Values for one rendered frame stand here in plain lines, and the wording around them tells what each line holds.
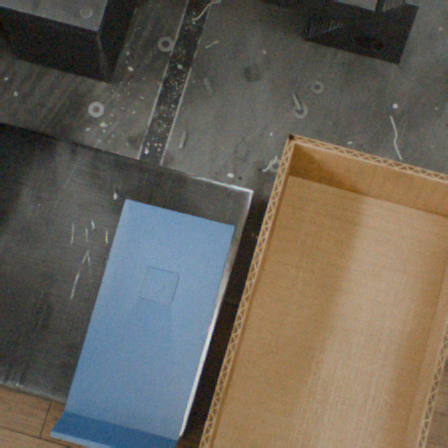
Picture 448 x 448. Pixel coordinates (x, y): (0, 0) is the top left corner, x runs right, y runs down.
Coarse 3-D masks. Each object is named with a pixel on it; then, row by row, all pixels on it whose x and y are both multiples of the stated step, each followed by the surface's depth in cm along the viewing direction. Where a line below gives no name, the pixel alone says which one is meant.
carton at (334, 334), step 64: (320, 192) 78; (384, 192) 76; (256, 256) 70; (320, 256) 77; (384, 256) 77; (256, 320) 76; (320, 320) 76; (384, 320) 76; (256, 384) 75; (320, 384) 75; (384, 384) 75
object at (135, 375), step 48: (144, 240) 75; (192, 240) 75; (192, 288) 75; (96, 336) 74; (144, 336) 74; (192, 336) 74; (96, 384) 73; (144, 384) 73; (192, 384) 73; (96, 432) 71; (144, 432) 72
